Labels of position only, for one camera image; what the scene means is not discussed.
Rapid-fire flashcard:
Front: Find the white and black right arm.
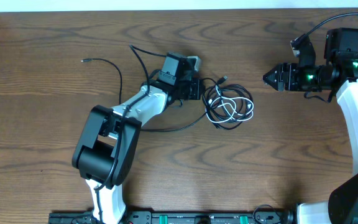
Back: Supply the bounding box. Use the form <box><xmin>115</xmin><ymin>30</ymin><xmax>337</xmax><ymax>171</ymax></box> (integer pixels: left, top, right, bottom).
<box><xmin>263</xmin><ymin>28</ymin><xmax>358</xmax><ymax>223</ymax></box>

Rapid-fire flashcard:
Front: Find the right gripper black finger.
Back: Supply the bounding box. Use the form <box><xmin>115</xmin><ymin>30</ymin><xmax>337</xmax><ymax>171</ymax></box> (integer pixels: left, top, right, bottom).
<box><xmin>263</xmin><ymin>65</ymin><xmax>279</xmax><ymax>78</ymax></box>
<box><xmin>263</xmin><ymin>77</ymin><xmax>278</xmax><ymax>91</ymax></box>

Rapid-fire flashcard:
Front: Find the black right camera cable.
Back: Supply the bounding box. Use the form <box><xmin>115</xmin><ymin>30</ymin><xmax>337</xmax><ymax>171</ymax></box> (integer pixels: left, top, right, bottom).
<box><xmin>303</xmin><ymin>12</ymin><xmax>358</xmax><ymax>40</ymax></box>

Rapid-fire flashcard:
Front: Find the black left camera cable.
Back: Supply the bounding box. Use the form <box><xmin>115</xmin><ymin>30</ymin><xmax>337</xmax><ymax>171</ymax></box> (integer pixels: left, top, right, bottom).
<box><xmin>93</xmin><ymin>44</ymin><xmax>167</xmax><ymax>224</ymax></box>

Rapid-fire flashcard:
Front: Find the black camera cable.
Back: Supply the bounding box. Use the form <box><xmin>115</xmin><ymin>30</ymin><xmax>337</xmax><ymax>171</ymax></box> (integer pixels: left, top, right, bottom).
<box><xmin>93</xmin><ymin>44</ymin><xmax>167</xmax><ymax>224</ymax></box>
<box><xmin>303</xmin><ymin>12</ymin><xmax>358</xmax><ymax>40</ymax></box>

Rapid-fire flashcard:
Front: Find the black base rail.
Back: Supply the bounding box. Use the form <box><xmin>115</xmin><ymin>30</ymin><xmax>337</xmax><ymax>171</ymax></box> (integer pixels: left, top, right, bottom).
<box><xmin>48</xmin><ymin>211</ymin><xmax>296</xmax><ymax>224</ymax></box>

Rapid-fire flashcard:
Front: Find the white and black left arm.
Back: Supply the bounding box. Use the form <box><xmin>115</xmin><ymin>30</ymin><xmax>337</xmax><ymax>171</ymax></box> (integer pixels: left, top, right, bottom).
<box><xmin>71</xmin><ymin>52</ymin><xmax>205</xmax><ymax>223</ymax></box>

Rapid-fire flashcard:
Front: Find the white cable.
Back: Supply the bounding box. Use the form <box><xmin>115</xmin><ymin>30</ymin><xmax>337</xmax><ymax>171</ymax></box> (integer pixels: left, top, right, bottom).
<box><xmin>205</xmin><ymin>85</ymin><xmax>255</xmax><ymax>124</ymax></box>

